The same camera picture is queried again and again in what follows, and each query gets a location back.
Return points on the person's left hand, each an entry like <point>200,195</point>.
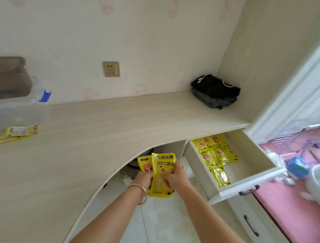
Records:
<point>143,180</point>

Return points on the person's right hand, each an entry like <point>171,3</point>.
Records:
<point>180,182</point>

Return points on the white drawer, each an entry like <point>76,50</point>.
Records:
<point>250,155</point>
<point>237,212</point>

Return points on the person's right forearm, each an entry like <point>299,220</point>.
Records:
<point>212,220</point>

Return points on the person's left forearm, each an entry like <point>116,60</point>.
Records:
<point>107,220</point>

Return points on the white lower drawer front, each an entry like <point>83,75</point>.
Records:
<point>237,212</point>

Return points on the clear plastic storage box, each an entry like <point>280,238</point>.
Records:
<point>25,112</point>

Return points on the white crumpled tissue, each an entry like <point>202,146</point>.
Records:
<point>127,179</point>

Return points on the light wooden table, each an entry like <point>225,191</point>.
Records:
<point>75,137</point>

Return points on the grey folded garment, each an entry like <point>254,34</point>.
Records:
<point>217,104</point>

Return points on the white plastic packet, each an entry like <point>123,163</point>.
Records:
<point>275,160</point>

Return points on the black folded garment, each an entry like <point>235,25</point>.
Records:
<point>215,87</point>

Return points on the pink bedding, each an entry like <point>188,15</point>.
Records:
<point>287,212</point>

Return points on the blue cardboard box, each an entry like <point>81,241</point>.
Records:
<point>297,167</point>

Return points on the white round container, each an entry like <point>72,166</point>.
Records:
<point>315,185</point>

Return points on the white wardrobe with wooden side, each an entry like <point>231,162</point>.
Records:
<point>287,100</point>

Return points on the grey translucent plastic box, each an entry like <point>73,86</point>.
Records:
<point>12,80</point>

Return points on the beige wall fixture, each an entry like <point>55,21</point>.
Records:
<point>111,69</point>

